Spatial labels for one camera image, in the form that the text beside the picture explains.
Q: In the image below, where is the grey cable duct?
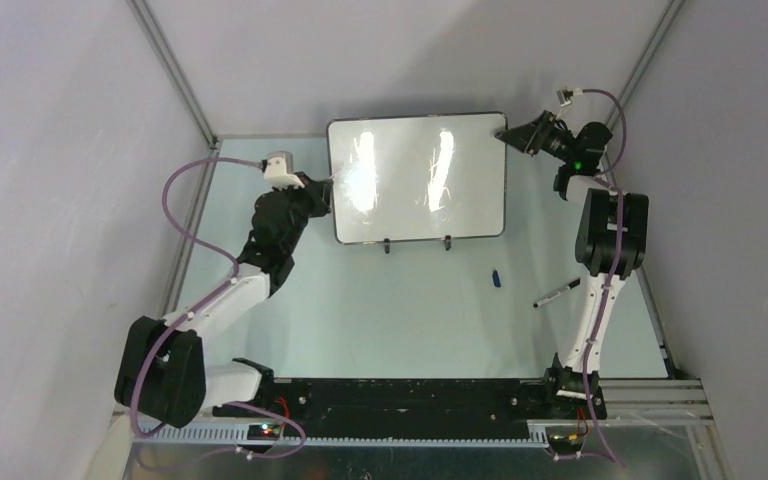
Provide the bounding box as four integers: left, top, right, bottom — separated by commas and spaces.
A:
137, 422, 549, 449

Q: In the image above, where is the wire whiteboard stand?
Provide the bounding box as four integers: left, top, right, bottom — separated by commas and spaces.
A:
381, 235, 454, 255

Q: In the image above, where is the white whiteboard black frame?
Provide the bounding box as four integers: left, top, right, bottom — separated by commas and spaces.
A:
326, 112, 507, 245

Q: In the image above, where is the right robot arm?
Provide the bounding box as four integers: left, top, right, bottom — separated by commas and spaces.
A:
495, 111, 649, 418

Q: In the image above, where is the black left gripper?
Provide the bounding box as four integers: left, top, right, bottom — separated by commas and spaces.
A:
272, 172, 333, 253

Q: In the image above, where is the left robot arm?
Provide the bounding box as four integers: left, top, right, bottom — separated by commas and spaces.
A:
114, 174, 333, 428

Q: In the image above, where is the black marker pen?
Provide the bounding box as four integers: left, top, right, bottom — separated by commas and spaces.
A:
532, 277, 581, 309

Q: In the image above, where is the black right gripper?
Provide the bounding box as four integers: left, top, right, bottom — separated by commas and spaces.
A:
496, 109, 579, 165

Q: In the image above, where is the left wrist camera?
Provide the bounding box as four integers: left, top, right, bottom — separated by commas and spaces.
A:
262, 151, 305, 190

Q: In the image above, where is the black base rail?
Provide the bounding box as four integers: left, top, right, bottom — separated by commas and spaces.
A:
250, 378, 590, 439

